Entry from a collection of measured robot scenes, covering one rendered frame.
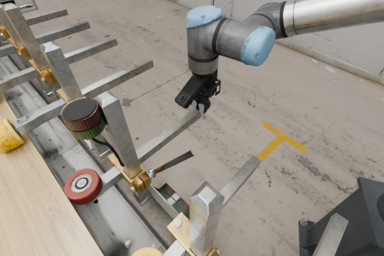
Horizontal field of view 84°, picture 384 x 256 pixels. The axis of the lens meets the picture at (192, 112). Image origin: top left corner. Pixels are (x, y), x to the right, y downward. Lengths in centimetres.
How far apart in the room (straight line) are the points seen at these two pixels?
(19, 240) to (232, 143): 145
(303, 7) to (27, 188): 78
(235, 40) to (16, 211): 62
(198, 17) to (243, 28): 11
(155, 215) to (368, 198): 78
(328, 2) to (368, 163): 164
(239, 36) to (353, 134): 183
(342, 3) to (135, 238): 84
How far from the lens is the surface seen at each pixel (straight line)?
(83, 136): 42
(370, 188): 111
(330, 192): 179
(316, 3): 60
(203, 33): 56
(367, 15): 59
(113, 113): 43
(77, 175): 62
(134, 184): 61
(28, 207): 64
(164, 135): 69
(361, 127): 234
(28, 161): 72
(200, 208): 31
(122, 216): 85
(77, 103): 42
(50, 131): 120
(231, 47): 53
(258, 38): 51
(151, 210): 75
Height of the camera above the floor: 139
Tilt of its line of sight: 45 degrees down
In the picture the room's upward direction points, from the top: straight up
